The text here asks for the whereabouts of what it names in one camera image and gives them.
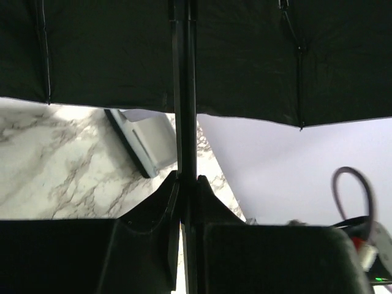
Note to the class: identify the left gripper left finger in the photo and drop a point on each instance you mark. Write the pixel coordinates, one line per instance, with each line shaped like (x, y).
(135, 253)

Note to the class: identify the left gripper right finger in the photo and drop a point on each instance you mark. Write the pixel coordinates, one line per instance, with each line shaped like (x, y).
(233, 257)

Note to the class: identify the black grey umbrella case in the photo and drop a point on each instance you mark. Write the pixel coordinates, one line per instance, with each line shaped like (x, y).
(148, 137)

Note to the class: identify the lavender umbrella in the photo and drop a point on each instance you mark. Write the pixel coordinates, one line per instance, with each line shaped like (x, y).
(297, 63)

